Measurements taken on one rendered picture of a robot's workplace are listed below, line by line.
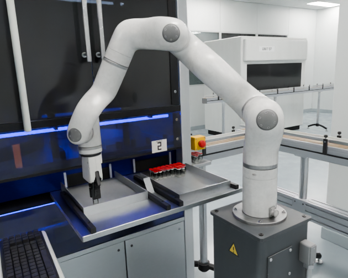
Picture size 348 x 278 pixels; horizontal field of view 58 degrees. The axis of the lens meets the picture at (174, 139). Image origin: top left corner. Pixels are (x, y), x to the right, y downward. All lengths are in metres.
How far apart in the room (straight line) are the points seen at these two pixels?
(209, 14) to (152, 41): 6.72
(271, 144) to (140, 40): 0.54
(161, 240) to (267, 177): 0.82
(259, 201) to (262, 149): 0.18
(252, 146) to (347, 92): 1.60
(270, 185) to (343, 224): 1.01
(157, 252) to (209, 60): 1.09
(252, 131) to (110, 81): 0.50
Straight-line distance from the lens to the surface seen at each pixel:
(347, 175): 2.68
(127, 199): 1.26
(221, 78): 1.05
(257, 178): 1.11
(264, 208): 1.15
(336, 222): 2.10
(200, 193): 1.29
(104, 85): 1.11
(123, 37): 1.09
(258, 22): 8.80
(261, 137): 1.03
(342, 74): 2.60
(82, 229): 1.13
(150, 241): 1.72
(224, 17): 8.02
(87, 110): 1.08
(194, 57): 1.09
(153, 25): 1.03
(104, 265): 1.66
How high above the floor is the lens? 1.38
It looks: 12 degrees down
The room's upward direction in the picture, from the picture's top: 2 degrees counter-clockwise
